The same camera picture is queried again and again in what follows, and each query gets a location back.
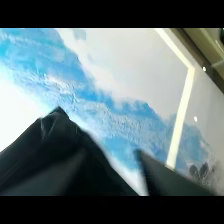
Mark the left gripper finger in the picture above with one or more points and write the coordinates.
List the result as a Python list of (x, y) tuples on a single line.
[(166, 181)]

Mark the black garment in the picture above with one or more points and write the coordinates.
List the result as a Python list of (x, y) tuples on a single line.
[(50, 160)]

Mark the silver frame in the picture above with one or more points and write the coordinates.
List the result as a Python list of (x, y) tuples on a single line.
[(208, 40)]

